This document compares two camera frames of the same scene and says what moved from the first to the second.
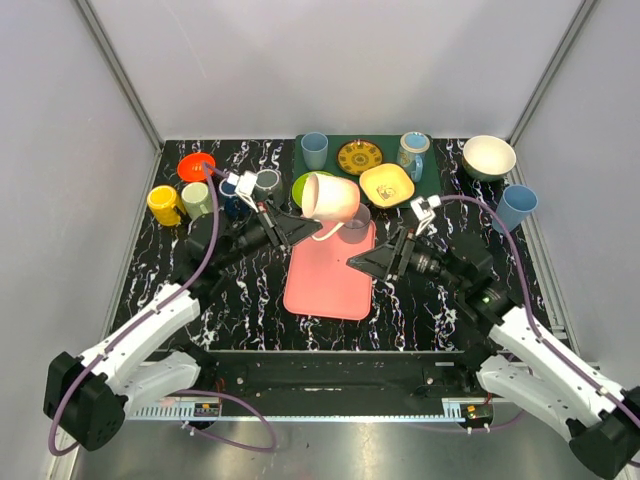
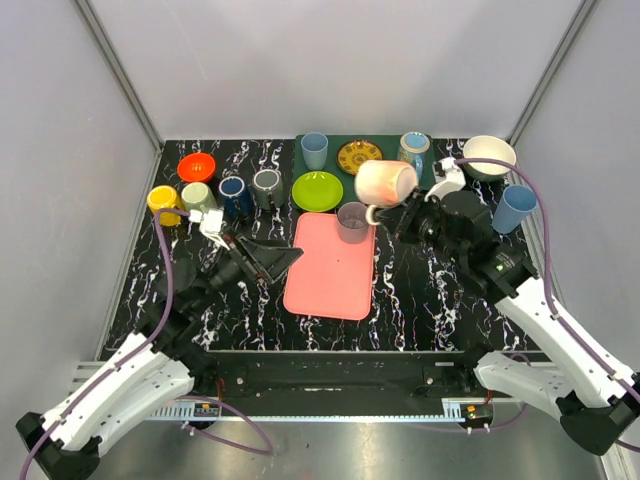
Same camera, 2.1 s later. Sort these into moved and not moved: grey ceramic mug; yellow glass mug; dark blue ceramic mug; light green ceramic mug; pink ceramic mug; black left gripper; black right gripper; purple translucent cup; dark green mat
Moved: black left gripper; black right gripper; pink ceramic mug
Not moved: light green ceramic mug; purple translucent cup; yellow glass mug; grey ceramic mug; dark blue ceramic mug; dark green mat
